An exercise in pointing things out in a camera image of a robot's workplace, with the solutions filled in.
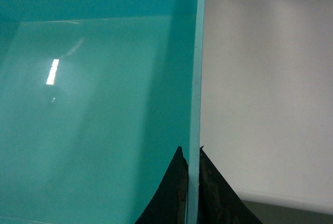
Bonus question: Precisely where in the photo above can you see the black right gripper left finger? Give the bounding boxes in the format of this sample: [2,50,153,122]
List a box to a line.
[135,146,188,224]

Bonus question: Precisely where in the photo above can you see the teal plastic bin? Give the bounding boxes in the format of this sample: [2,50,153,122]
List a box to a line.
[1,0,204,223]

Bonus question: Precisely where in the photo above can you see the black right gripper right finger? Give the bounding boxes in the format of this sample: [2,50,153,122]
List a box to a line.
[198,147,262,223]

